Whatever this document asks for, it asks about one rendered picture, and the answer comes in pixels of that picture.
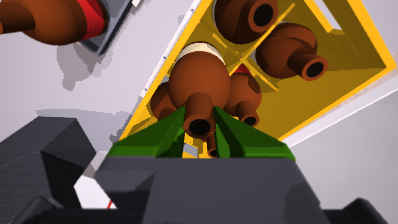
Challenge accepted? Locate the yellow crate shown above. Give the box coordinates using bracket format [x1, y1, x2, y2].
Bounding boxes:
[131, 0, 397, 141]

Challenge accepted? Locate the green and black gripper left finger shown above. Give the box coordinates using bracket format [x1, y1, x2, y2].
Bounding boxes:
[105, 106, 185, 158]

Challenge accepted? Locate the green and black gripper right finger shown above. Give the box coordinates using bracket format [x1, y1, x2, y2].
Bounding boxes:
[214, 106, 296, 162]

